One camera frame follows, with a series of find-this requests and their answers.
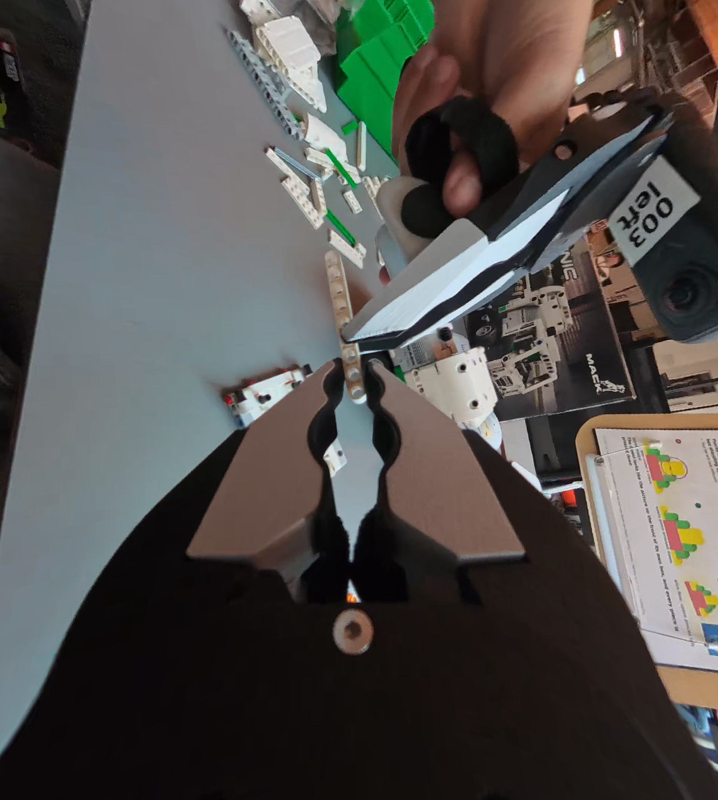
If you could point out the small white lego piece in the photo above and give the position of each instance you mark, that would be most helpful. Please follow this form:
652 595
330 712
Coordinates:
335 456

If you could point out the printed instruction sheet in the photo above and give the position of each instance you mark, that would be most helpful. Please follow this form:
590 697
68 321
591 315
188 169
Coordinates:
684 550

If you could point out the white lego truck model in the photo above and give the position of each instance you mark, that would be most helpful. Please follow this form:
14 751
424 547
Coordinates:
452 381

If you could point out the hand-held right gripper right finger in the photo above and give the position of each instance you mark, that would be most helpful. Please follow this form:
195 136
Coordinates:
446 487

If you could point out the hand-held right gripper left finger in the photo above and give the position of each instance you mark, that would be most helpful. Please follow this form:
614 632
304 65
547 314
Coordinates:
259 487

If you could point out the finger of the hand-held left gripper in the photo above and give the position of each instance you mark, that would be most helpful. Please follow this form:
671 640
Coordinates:
427 265
446 294

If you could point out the long beige lego beam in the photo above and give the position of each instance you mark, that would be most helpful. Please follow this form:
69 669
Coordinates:
340 294

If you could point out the pile of green lego pieces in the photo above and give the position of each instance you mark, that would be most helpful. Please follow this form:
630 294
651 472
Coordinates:
374 69

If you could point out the person's left hand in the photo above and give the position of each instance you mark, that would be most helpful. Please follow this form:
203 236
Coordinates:
509 50

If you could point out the black lego set box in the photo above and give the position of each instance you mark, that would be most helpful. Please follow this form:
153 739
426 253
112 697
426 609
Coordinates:
559 350

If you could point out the pile of white lego pieces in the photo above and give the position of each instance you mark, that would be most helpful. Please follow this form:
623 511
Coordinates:
290 44

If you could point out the white lego beam red pins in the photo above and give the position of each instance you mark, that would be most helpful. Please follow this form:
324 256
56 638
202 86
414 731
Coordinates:
262 394

